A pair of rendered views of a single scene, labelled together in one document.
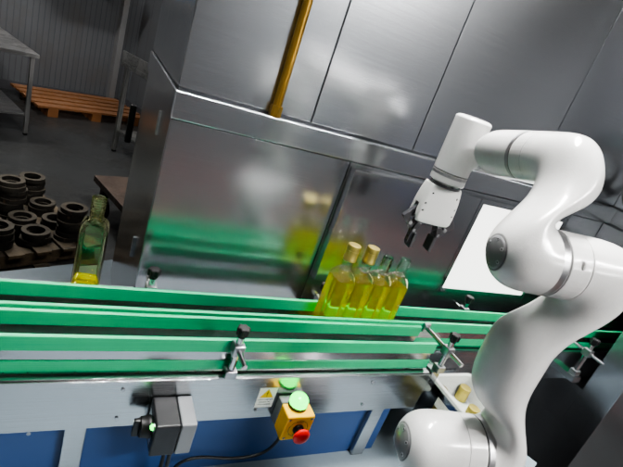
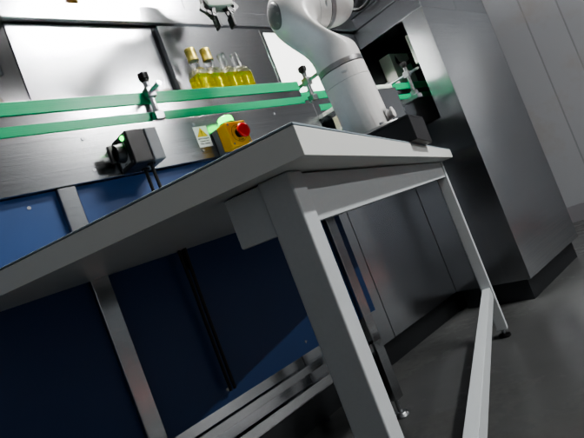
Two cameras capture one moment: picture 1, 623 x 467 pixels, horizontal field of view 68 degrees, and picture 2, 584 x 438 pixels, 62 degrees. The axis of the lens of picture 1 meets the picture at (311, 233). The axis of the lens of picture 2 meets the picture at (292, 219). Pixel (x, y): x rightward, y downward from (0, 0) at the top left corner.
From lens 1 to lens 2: 1.17 m
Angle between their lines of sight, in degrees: 26
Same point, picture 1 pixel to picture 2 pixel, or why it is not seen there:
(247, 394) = (185, 135)
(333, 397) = (255, 132)
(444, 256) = (269, 76)
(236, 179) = (78, 57)
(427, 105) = not seen: outside the picture
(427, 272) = not seen: hidden behind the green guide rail
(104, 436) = (97, 203)
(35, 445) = (42, 221)
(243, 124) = (56, 11)
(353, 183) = (162, 36)
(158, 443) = (135, 147)
